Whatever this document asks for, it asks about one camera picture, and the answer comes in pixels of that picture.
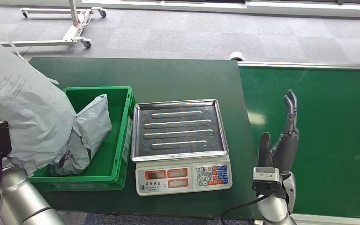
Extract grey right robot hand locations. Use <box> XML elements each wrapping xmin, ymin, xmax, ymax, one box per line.
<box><xmin>256</xmin><ymin>89</ymin><xmax>300</xmax><ymax>175</ymax></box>

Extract grey mailer package black stripes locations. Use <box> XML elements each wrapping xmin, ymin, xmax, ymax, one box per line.
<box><xmin>0</xmin><ymin>24</ymin><xmax>77</xmax><ymax>177</ymax></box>

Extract white conveyor end roller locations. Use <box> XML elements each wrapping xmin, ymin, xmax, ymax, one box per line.
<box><xmin>229</xmin><ymin>51</ymin><xmax>247</xmax><ymax>62</ymax></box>

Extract crumpled grey mailer package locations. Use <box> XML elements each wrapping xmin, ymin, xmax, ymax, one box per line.
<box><xmin>50</xmin><ymin>93</ymin><xmax>113</xmax><ymax>177</ymax></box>

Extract white electronic scale body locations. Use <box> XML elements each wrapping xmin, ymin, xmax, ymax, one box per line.
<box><xmin>135</xmin><ymin>154</ymin><xmax>233</xmax><ymax>197</ymax></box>

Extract steel scale tray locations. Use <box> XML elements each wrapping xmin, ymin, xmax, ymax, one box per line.
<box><xmin>130</xmin><ymin>99</ymin><xmax>230</xmax><ymax>163</ymax></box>

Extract green plastic crate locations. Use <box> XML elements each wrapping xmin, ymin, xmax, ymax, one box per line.
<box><xmin>28</xmin><ymin>86</ymin><xmax>136</xmax><ymax>192</ymax></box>

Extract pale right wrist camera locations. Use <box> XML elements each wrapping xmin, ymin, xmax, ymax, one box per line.
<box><xmin>252</xmin><ymin>166</ymin><xmax>288</xmax><ymax>200</ymax></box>

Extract white wheeled stand frame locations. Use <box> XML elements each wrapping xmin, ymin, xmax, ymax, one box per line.
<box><xmin>0</xmin><ymin>0</ymin><xmax>108</xmax><ymax>49</ymax></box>

